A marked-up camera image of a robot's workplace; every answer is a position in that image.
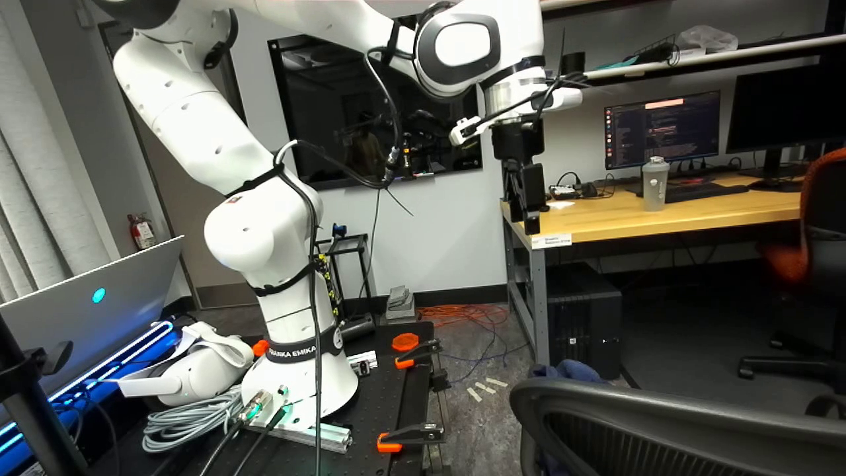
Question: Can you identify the black tripod stand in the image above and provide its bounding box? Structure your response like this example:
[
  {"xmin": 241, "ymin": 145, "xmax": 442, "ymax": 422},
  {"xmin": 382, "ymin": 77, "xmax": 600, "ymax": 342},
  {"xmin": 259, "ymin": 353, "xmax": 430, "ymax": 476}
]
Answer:
[{"xmin": 0, "ymin": 315, "xmax": 90, "ymax": 476}]

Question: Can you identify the black mesh office chair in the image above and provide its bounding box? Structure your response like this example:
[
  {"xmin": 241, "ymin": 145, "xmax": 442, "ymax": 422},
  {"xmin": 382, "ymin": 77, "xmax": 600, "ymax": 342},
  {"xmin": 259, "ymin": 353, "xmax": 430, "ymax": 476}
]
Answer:
[{"xmin": 506, "ymin": 376, "xmax": 846, "ymax": 476}]

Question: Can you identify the clear plastic bag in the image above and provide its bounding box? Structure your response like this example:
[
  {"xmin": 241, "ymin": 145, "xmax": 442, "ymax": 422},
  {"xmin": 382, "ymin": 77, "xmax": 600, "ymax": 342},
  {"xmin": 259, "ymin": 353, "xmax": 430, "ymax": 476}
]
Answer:
[{"xmin": 669, "ymin": 24, "xmax": 740, "ymax": 64}]

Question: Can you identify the monitor showing code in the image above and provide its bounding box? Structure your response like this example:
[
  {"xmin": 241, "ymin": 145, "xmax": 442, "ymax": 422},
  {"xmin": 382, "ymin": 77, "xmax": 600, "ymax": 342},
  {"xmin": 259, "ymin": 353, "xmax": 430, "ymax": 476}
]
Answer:
[{"xmin": 602, "ymin": 89, "xmax": 723, "ymax": 171}]

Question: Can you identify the small black box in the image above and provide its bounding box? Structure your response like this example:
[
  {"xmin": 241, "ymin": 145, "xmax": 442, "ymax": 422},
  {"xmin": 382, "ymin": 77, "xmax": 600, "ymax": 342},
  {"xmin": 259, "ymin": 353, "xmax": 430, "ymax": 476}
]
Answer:
[{"xmin": 559, "ymin": 49, "xmax": 590, "ymax": 80}]

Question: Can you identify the white wall shelf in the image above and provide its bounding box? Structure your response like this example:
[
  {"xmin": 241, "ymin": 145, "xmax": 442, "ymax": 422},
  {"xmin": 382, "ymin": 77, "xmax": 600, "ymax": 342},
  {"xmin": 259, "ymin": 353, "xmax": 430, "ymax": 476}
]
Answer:
[{"xmin": 543, "ymin": 31, "xmax": 846, "ymax": 86}]

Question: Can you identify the large dark monitor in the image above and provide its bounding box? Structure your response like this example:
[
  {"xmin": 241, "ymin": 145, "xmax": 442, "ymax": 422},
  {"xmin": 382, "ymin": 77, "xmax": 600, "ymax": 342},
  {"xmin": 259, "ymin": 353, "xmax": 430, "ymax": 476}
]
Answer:
[{"xmin": 721, "ymin": 61, "xmax": 846, "ymax": 183}]

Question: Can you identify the red fire extinguisher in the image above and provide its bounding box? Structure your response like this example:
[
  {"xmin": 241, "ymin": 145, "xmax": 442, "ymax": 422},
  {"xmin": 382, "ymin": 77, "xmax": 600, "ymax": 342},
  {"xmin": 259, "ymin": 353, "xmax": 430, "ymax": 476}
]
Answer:
[{"xmin": 126, "ymin": 212, "xmax": 156, "ymax": 252}]

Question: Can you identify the small grey box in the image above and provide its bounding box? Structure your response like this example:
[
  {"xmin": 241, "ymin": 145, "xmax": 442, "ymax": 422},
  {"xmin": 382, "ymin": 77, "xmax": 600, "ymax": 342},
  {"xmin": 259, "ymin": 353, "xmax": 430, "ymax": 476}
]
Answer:
[{"xmin": 382, "ymin": 286, "xmax": 418, "ymax": 326}]

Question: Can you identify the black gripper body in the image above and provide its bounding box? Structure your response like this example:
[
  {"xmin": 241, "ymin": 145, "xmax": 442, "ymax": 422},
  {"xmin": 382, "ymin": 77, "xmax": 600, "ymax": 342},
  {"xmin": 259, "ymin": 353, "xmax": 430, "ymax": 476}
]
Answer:
[{"xmin": 489, "ymin": 119, "xmax": 543, "ymax": 171}]

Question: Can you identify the blue metal frame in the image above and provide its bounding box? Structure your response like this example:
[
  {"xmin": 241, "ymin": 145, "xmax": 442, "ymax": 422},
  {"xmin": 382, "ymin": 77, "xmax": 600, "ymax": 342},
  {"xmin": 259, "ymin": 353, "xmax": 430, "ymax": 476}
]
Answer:
[{"xmin": 0, "ymin": 319, "xmax": 181, "ymax": 476}]

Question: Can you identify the black keyboard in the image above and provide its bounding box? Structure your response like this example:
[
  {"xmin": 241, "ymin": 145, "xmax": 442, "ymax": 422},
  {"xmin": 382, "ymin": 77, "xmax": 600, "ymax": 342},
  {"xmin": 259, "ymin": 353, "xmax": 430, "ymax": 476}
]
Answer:
[{"xmin": 666, "ymin": 176, "xmax": 754, "ymax": 204}]

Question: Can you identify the black wall screen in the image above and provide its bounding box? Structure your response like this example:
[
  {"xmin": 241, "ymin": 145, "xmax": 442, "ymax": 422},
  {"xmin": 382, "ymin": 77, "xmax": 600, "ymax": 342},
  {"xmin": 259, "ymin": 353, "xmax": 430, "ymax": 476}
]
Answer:
[{"xmin": 266, "ymin": 35, "xmax": 487, "ymax": 193}]

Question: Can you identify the black computer tower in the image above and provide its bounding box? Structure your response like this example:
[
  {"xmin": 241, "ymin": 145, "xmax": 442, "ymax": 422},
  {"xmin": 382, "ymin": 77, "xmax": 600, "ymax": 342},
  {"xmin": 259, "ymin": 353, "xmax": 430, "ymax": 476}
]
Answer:
[{"xmin": 547, "ymin": 266, "xmax": 624, "ymax": 380}]

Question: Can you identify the metal plate with green connectors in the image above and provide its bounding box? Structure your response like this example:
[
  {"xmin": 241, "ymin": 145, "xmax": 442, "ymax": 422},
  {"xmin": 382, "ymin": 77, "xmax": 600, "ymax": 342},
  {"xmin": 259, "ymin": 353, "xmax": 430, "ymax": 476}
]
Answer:
[{"xmin": 233, "ymin": 384, "xmax": 354, "ymax": 458}]

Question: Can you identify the grey coiled cable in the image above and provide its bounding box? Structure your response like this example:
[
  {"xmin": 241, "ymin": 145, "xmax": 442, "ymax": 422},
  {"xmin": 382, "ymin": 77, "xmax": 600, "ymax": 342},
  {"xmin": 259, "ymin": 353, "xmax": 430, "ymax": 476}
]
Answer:
[{"xmin": 139, "ymin": 386, "xmax": 245, "ymax": 458}]

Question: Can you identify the orange black office chair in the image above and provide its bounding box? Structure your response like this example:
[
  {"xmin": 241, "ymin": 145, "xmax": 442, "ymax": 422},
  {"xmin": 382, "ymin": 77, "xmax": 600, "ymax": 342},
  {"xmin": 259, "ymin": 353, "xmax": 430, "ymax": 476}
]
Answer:
[{"xmin": 736, "ymin": 142, "xmax": 846, "ymax": 417}]

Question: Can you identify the white plastic controller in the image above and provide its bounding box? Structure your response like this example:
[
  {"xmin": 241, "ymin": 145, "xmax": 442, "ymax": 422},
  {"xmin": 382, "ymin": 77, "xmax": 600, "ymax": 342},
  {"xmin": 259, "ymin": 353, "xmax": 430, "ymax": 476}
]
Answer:
[{"xmin": 114, "ymin": 319, "xmax": 257, "ymax": 408}]

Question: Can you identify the silver laptop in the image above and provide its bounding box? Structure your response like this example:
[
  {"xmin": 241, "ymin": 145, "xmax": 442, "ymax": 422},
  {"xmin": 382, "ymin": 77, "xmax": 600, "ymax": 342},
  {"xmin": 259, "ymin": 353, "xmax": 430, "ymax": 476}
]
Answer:
[{"xmin": 0, "ymin": 233, "xmax": 191, "ymax": 394}]

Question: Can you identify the grey door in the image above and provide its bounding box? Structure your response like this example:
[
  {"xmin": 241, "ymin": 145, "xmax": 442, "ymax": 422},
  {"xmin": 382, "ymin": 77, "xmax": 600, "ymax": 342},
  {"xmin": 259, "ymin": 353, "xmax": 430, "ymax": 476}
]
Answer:
[{"xmin": 98, "ymin": 16, "xmax": 259, "ymax": 299}]

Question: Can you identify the clear plastic bottle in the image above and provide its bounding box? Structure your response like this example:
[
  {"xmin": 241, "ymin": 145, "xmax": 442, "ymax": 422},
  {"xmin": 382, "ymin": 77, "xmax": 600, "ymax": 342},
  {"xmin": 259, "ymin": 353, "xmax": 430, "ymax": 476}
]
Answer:
[{"xmin": 640, "ymin": 152, "xmax": 670, "ymax": 212}]

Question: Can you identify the orange black clamp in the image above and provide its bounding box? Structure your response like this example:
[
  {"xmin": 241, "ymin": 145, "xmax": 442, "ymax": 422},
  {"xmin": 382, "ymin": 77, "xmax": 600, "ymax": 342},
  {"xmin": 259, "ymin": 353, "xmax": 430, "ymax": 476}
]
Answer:
[
  {"xmin": 373, "ymin": 420, "xmax": 446, "ymax": 461},
  {"xmin": 387, "ymin": 331, "xmax": 443, "ymax": 372}
]

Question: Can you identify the wooden top desk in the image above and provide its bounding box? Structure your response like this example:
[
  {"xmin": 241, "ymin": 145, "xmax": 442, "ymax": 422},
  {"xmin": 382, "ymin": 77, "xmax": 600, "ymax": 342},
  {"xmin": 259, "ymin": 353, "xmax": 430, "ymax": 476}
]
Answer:
[{"xmin": 499, "ymin": 183, "xmax": 803, "ymax": 368}]

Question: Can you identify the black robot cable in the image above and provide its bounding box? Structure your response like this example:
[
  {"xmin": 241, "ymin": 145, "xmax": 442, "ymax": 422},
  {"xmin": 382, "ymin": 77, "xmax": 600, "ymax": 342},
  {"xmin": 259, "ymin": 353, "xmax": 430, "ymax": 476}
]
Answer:
[{"xmin": 271, "ymin": 47, "xmax": 418, "ymax": 476}]

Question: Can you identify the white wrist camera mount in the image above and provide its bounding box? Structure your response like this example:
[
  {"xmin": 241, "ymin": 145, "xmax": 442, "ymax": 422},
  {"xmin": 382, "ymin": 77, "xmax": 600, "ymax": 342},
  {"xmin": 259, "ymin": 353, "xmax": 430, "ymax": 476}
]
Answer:
[{"xmin": 446, "ymin": 81, "xmax": 586, "ymax": 148}]

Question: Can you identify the black metal cart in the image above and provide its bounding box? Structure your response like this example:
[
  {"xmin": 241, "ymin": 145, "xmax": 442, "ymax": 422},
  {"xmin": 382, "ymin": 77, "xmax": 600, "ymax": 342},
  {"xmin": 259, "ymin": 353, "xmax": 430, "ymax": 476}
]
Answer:
[{"xmin": 317, "ymin": 221, "xmax": 378, "ymax": 307}]

